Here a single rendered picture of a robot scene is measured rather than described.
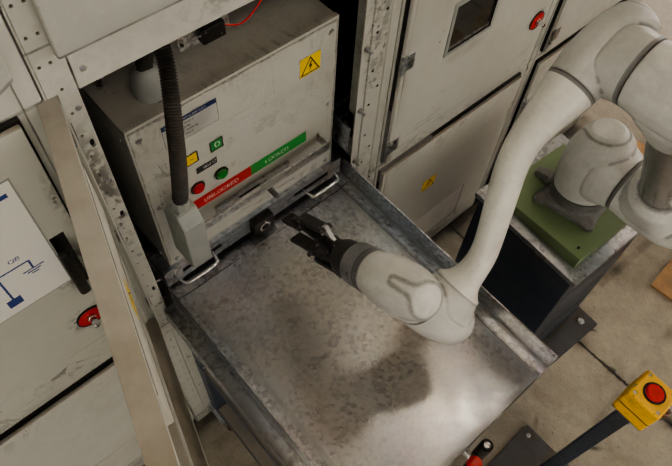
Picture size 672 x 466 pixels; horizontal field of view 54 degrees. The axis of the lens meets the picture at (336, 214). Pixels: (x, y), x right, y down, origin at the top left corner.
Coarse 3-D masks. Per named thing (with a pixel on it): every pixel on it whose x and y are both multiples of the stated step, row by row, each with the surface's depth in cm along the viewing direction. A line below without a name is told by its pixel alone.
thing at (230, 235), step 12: (336, 156) 170; (324, 168) 168; (336, 168) 172; (300, 180) 165; (312, 180) 168; (324, 180) 172; (288, 192) 163; (300, 192) 168; (264, 204) 161; (276, 204) 163; (288, 204) 167; (252, 216) 159; (228, 228) 157; (240, 228) 159; (216, 240) 155; (228, 240) 158; (216, 252) 158; (156, 264) 150; (168, 264) 151; (180, 264) 151; (168, 276) 150
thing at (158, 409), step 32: (64, 128) 87; (64, 160) 85; (64, 192) 82; (96, 192) 110; (96, 224) 80; (96, 256) 77; (128, 256) 125; (96, 288) 75; (128, 288) 89; (128, 320) 73; (128, 352) 71; (160, 352) 148; (128, 384) 69; (160, 384) 81; (160, 416) 67; (160, 448) 66; (192, 448) 136
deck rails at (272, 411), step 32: (352, 192) 173; (384, 224) 168; (416, 256) 163; (448, 256) 156; (480, 288) 153; (192, 320) 148; (480, 320) 155; (512, 320) 150; (224, 352) 147; (544, 352) 147; (256, 384) 144; (288, 416) 140
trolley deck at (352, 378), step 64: (256, 256) 162; (256, 320) 152; (320, 320) 153; (384, 320) 154; (320, 384) 145; (384, 384) 145; (448, 384) 146; (512, 384) 147; (320, 448) 137; (384, 448) 138; (448, 448) 138
